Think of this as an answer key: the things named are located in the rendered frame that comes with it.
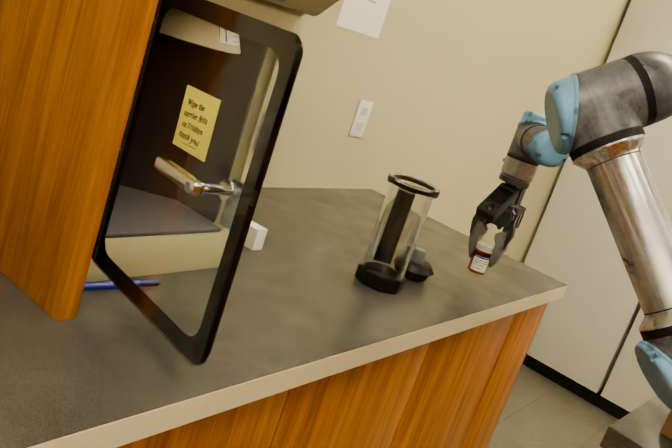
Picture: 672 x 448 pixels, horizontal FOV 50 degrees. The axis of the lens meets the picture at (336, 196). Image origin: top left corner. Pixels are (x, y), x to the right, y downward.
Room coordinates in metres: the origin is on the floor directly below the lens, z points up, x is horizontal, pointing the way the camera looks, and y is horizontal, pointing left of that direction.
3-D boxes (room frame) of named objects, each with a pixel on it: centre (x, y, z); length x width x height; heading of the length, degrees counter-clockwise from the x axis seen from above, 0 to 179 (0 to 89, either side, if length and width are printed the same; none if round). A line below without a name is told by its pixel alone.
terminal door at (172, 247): (0.87, 0.19, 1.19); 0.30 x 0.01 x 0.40; 47
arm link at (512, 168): (1.66, -0.37, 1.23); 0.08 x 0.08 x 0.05
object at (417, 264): (1.55, -0.22, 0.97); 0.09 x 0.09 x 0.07
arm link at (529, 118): (1.65, -0.38, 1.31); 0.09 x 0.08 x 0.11; 6
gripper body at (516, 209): (1.66, -0.38, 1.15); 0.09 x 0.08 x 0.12; 149
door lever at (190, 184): (0.79, 0.16, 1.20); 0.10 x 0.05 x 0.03; 47
